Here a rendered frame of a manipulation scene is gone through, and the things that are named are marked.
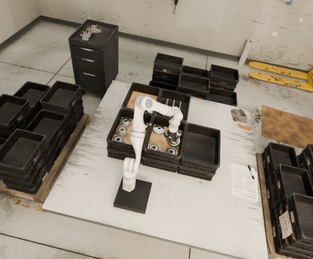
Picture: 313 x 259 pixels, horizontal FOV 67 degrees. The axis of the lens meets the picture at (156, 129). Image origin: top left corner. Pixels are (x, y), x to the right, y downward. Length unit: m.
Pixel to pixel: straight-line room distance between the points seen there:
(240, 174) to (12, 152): 2.05
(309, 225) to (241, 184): 0.70
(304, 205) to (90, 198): 1.89
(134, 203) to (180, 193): 0.38
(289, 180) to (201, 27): 3.22
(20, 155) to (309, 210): 2.66
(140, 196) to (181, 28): 3.78
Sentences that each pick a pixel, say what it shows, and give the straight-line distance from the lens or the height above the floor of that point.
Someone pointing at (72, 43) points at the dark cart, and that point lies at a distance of 3.27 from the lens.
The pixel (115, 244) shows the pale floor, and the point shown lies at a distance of 2.48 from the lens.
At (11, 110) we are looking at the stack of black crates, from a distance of 2.95.
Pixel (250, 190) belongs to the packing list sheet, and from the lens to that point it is 2.16.
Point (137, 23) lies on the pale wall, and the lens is 5.13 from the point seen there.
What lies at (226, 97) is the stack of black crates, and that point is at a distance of 3.48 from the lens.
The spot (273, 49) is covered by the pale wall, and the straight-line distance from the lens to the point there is 5.27.
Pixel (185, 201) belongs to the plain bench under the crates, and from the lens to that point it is 1.91.
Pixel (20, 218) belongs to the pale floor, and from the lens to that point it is 2.74.
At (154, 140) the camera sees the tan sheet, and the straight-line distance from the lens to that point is 2.03.
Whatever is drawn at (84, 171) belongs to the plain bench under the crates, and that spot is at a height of 0.70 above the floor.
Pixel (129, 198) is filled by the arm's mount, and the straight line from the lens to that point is 1.81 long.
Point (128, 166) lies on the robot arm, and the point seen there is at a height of 1.07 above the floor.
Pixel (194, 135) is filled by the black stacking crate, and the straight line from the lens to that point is 2.15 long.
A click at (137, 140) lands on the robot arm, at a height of 1.19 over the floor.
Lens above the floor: 2.37
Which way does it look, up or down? 47 degrees down
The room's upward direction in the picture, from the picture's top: 10 degrees clockwise
